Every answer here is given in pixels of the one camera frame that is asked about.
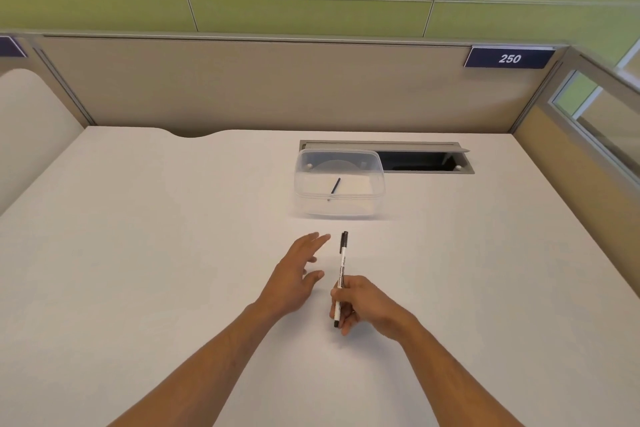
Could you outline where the person's left hand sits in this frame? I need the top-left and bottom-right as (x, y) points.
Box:
(255, 233), (332, 318)

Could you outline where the person's right hand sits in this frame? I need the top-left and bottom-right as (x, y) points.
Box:
(329, 275), (419, 343)

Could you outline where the white pen with black cap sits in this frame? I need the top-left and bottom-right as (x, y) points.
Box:
(333, 231), (349, 328)

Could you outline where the person's right forearm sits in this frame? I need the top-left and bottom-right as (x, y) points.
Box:
(397, 317), (526, 427)

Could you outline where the person's left forearm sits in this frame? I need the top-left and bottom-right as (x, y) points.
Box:
(107, 302), (288, 427)

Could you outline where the clear plastic container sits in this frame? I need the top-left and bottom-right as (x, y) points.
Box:
(293, 149), (386, 217)

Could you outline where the beige desk partition panel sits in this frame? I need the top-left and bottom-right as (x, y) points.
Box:
(30, 32), (571, 138)

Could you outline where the beige partition with glass window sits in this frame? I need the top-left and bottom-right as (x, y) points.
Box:
(507, 39), (640, 298)

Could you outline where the blue number sign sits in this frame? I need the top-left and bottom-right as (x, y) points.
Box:
(463, 45), (557, 69)
(0, 36), (27, 58)

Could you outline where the grey desk cable tray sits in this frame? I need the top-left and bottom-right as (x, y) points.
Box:
(299, 140), (476, 175)

